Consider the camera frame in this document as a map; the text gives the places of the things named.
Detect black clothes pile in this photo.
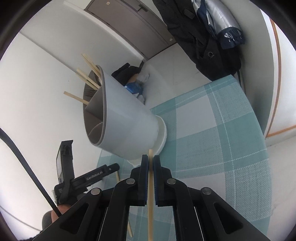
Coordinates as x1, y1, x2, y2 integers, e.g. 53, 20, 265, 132
111, 63, 141, 86

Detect bamboo chopstick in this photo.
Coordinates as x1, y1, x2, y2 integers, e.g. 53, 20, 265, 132
81, 54, 102, 78
115, 171, 120, 183
147, 149, 154, 241
63, 91, 89, 105
84, 58, 101, 80
127, 221, 133, 237
76, 69, 100, 90

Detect teal plaid placemat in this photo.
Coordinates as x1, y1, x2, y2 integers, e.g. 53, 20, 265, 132
97, 75, 273, 241

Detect blue cardboard box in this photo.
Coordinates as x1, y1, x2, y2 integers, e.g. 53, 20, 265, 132
125, 82, 143, 94

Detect silver folded umbrella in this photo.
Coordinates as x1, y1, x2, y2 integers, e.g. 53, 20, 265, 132
192, 0, 245, 49

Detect white utensil holder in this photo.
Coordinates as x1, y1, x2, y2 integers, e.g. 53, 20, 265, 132
83, 70, 167, 166

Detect silver fork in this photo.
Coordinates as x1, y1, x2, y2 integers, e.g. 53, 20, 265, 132
83, 87, 96, 98

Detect black hanging jacket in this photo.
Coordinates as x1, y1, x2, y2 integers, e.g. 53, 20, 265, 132
153, 1, 241, 81

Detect person left hand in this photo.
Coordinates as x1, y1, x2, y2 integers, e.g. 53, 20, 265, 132
51, 203, 72, 224

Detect grey door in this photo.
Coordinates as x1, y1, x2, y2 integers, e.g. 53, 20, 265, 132
85, 0, 176, 60

